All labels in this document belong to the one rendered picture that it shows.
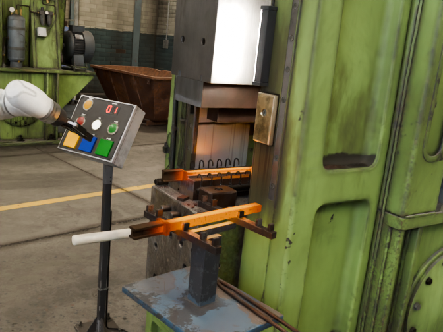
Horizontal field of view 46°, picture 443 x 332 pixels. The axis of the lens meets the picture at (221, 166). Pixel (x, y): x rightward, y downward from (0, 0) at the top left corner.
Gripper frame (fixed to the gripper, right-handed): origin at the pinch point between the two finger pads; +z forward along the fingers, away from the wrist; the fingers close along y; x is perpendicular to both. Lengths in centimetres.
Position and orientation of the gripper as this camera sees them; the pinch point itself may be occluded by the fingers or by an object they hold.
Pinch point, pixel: (86, 135)
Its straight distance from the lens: 224.4
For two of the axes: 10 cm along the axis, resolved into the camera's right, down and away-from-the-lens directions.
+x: 3.5, -9.1, 2.1
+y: 8.5, 2.1, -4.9
